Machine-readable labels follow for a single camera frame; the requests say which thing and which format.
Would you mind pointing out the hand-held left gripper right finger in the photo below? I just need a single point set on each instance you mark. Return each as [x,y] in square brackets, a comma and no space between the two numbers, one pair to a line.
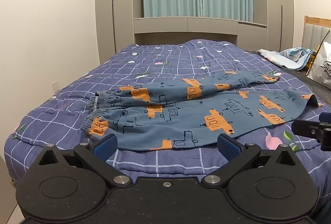
[227,146]

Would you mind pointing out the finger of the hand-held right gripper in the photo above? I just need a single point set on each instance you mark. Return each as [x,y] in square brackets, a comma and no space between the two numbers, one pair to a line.
[307,128]
[325,118]

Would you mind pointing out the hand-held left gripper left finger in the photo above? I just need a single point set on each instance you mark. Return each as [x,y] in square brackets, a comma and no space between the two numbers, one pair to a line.
[106,147]

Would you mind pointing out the blue pants with orange print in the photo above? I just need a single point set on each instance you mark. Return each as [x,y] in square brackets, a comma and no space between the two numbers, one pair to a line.
[206,110]

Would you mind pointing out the white shopping bag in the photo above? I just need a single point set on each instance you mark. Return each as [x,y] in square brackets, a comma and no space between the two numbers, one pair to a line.
[320,71]

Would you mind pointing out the yellow bag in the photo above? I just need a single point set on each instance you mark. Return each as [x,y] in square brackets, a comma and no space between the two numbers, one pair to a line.
[312,59]

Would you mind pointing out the light blue blanket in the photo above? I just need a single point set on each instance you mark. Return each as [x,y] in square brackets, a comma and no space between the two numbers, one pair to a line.
[292,57]

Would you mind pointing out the wooden padded headboard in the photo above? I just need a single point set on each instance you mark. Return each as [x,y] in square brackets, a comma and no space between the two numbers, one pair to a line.
[314,32]

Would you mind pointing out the blue checked floral quilt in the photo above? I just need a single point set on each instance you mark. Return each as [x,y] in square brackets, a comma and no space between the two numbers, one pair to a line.
[155,66]

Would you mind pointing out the grey tall wardrobe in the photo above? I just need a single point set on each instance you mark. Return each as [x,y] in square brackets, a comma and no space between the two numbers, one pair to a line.
[276,6]
[113,6]

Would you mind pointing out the beige headboard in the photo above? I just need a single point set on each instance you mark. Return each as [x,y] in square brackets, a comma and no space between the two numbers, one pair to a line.
[181,24]

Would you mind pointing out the white wall socket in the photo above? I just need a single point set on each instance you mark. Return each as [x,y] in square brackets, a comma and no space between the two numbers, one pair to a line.
[55,86]

